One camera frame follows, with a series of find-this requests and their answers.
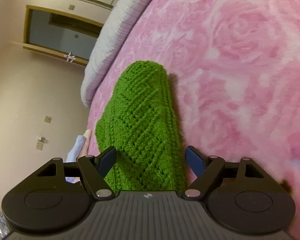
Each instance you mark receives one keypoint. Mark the pale pink folded garment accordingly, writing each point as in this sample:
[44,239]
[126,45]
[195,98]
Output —
[85,147]

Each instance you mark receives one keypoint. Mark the grey ribbed duvet roll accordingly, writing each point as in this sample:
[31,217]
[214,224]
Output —
[116,29]

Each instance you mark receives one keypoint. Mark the green knitted vest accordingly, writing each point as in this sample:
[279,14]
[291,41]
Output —
[140,122]

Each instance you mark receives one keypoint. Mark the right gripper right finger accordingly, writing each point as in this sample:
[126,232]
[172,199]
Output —
[207,170]

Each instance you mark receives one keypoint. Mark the pink floral bed blanket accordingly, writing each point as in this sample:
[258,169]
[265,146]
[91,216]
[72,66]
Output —
[235,69]

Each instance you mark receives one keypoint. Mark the wooden framed doorway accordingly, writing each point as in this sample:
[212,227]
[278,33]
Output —
[59,34]

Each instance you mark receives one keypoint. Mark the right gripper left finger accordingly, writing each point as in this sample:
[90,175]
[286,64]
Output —
[94,169]

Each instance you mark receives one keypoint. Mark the light blue folded garment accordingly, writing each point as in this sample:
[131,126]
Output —
[75,151]

